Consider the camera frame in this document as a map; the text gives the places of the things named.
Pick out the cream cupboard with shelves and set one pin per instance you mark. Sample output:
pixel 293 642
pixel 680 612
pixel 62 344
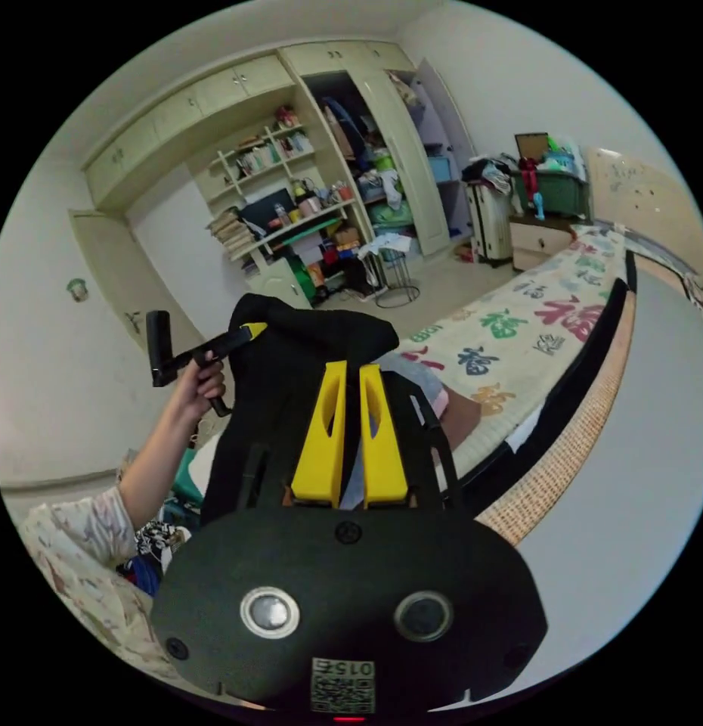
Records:
pixel 255 170

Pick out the person's body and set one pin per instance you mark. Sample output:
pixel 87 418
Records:
pixel 74 567

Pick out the person's left forearm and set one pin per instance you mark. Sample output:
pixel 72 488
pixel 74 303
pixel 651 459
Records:
pixel 153 471

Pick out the green storage box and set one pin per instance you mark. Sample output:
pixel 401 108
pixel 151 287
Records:
pixel 555 193

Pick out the bed with printed sheet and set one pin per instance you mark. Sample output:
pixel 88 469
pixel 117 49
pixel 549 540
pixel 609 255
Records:
pixel 510 351

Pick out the cream nightstand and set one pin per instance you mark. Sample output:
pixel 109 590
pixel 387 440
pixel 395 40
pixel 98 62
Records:
pixel 536 241

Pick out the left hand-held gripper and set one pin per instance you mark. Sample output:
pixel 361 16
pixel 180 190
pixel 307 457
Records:
pixel 207 349

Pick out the pile of clothes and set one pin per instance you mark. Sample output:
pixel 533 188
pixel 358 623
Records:
pixel 490 170

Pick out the cream door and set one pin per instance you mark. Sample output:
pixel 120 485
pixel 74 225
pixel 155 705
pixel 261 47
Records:
pixel 119 266

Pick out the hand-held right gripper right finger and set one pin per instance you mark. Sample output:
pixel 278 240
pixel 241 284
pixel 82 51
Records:
pixel 382 459

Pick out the black t-shirt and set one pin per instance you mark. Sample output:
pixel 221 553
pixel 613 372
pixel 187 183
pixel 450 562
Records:
pixel 306 340

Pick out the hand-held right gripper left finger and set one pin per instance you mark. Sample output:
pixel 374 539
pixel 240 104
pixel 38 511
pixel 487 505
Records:
pixel 317 454

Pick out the person's left hand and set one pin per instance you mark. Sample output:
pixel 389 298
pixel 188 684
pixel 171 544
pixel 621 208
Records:
pixel 199 388

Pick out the white suitcase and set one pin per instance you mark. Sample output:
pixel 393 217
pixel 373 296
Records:
pixel 490 227

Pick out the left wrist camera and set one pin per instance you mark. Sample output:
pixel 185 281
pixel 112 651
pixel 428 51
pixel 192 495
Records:
pixel 157 347

